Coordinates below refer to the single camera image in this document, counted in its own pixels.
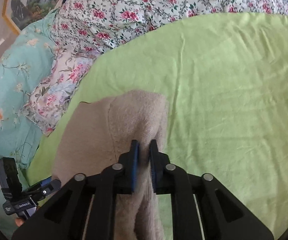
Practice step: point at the framed landscape picture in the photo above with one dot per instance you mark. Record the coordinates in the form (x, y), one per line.
(33, 2)

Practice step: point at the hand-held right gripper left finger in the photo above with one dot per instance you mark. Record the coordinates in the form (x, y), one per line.
(134, 165)

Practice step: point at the light green bedsheet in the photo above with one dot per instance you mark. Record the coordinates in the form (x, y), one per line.
(234, 92)

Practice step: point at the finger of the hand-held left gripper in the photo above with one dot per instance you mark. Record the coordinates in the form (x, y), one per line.
(47, 180)
(50, 188)

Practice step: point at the teal floral quilt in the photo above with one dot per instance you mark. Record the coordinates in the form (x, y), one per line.
(8, 80)

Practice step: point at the white quilt with pink roses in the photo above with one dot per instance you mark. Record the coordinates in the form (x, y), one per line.
(134, 5)

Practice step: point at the person's left hand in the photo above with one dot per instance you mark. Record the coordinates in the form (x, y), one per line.
(19, 221)

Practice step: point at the pastel floral pillow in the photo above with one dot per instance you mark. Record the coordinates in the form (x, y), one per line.
(58, 92)

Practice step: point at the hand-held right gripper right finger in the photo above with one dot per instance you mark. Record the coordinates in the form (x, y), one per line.
(154, 172)

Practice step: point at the beige sweater with brown hem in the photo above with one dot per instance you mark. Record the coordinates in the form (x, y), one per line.
(134, 115)

